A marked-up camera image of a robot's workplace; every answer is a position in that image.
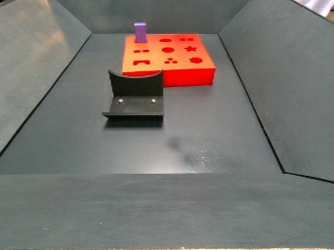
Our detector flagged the red shape-sorter board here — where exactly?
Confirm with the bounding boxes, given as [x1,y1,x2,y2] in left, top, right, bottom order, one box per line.
[121,34,215,87]

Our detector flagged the purple rectangular block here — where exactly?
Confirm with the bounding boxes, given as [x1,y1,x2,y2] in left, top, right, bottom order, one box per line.
[134,22,146,43]

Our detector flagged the black curved fixture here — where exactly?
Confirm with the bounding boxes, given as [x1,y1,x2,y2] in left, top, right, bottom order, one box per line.
[102,71,164,117]

